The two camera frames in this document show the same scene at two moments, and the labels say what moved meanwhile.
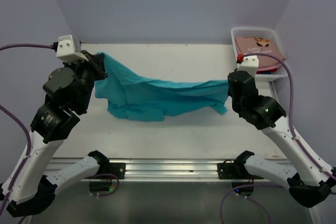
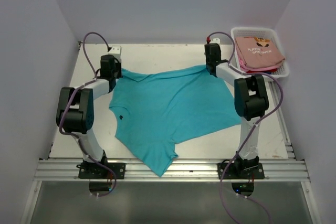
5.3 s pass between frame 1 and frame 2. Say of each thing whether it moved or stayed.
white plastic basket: stayed
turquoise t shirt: moved
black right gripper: moved
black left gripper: moved
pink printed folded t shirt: stayed
